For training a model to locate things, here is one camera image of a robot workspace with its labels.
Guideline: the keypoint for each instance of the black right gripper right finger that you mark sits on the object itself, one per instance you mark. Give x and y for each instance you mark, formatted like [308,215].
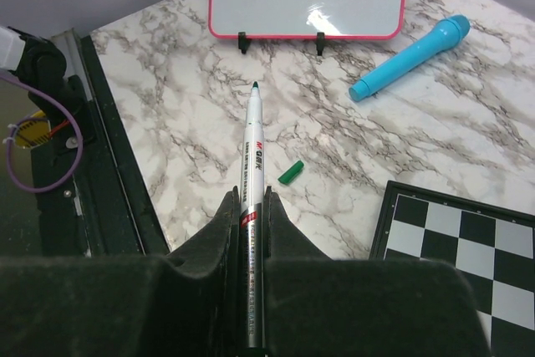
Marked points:
[318,306]

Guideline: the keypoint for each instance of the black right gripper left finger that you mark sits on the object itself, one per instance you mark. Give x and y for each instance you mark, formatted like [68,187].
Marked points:
[180,304]

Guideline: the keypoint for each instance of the green marker cap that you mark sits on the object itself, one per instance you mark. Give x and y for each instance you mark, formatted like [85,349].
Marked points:
[291,173]

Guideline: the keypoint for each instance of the white green marker pen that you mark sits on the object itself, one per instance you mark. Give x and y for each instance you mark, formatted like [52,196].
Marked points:
[250,333]

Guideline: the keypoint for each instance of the black whiteboard stand foot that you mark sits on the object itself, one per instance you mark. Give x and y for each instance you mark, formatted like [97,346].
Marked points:
[243,42]

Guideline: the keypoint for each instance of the black white chessboard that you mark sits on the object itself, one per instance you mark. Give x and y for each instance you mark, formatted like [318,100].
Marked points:
[492,246]

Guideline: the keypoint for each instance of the blue toy microphone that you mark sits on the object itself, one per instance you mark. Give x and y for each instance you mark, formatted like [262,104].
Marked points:
[447,34]

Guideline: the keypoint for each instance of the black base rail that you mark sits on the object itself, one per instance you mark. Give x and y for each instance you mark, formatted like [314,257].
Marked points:
[104,208]

